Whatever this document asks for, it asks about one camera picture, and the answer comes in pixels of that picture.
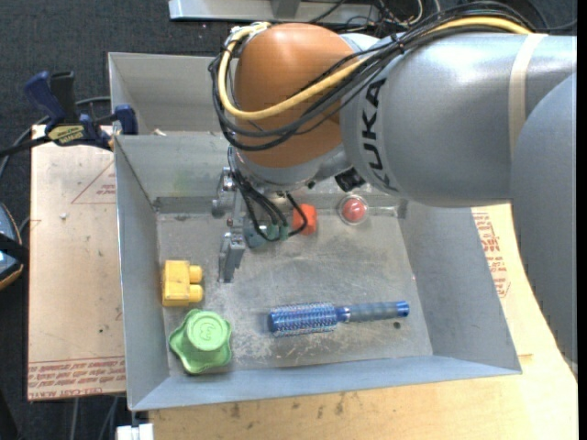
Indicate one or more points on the orange star-shaped block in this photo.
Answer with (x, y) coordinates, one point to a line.
(306, 220)

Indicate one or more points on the blue hairbrush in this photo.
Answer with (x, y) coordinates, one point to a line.
(302, 320)

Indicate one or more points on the yellow toy brick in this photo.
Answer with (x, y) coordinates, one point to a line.
(176, 284)

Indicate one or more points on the green star-shaped cup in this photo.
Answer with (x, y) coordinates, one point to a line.
(202, 339)

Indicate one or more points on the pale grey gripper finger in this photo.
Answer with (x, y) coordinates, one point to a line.
(225, 264)
(238, 255)

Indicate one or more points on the brown cardboard board, red print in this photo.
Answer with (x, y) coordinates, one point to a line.
(73, 268)

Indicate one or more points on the black cylinder on white bracket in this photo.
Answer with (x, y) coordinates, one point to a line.
(348, 180)

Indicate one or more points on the grey metal bin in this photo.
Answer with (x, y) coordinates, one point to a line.
(330, 273)

